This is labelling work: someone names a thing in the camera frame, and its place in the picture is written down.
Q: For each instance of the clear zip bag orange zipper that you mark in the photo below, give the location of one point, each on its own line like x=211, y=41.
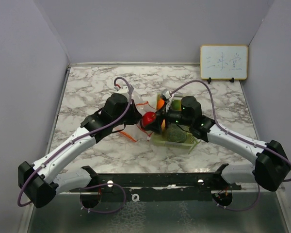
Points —
x=135, y=132

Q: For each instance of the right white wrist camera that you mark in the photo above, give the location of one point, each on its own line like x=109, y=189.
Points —
x=167, y=97

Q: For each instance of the green plastic basket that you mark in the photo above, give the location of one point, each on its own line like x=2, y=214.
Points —
x=160, y=140

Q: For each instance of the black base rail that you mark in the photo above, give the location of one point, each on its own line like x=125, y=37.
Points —
x=150, y=187

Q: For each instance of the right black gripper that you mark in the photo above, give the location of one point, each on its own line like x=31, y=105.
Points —
x=156, y=125

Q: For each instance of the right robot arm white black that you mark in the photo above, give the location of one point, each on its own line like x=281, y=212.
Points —
x=268, y=164

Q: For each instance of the small whiteboard wooden frame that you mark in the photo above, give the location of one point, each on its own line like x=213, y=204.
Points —
x=223, y=62

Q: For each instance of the green melon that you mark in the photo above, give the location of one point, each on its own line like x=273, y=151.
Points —
x=174, y=134

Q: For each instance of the orange fruit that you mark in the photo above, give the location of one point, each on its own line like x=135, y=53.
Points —
x=160, y=104

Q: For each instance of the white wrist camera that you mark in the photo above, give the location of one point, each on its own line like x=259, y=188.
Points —
x=123, y=90
x=167, y=97

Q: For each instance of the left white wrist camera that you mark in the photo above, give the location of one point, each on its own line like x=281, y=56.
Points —
x=123, y=90

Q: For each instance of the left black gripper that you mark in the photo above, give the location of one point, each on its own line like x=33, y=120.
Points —
x=136, y=116

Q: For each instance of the red apple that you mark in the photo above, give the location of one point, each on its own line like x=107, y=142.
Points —
x=148, y=118

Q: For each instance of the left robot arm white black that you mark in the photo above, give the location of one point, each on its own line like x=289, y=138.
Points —
x=42, y=180

